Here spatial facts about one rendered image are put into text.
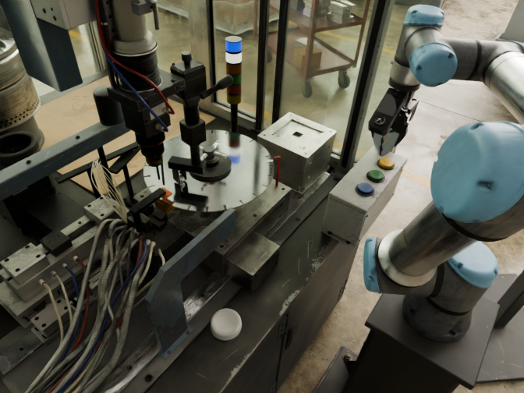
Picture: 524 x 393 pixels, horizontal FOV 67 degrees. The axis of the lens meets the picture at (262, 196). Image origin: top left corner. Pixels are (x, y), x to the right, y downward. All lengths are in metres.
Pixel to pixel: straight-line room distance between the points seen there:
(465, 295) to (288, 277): 0.40
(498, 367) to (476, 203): 1.56
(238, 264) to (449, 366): 0.51
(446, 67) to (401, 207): 1.69
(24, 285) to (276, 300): 0.56
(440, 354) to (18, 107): 1.31
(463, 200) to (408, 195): 2.07
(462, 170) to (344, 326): 1.43
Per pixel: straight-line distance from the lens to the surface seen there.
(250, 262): 0.96
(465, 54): 0.86
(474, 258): 0.90
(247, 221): 1.01
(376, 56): 1.13
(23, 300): 1.03
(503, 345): 2.07
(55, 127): 1.65
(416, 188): 2.63
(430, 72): 0.82
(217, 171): 0.98
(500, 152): 0.48
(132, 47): 0.71
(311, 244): 1.11
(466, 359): 1.04
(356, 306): 1.93
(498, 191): 0.48
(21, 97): 1.41
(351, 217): 1.06
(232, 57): 1.17
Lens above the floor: 1.58
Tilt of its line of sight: 43 degrees down
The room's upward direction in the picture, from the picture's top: 3 degrees clockwise
